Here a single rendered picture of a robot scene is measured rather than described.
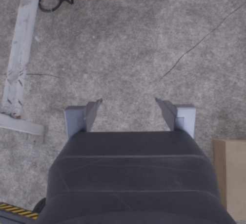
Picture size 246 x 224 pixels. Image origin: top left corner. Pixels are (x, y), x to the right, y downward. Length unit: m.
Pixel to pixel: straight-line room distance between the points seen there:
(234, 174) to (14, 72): 1.02
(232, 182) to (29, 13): 1.15
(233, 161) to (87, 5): 1.11
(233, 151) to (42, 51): 1.11
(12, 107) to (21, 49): 0.27
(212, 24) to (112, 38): 0.55
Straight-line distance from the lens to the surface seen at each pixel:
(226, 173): 0.83
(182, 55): 0.98
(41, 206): 0.96
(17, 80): 0.89
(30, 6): 1.02
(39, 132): 1.04
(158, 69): 0.94
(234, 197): 0.87
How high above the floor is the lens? 0.89
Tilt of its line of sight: 78 degrees down
